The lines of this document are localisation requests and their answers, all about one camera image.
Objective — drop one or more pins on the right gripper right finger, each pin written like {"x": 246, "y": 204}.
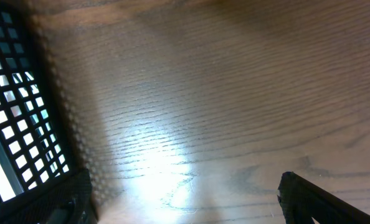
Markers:
{"x": 304, "y": 202}

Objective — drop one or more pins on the black plastic basket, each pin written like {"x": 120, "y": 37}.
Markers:
{"x": 33, "y": 146}

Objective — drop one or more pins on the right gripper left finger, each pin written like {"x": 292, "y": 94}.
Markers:
{"x": 63, "y": 199}

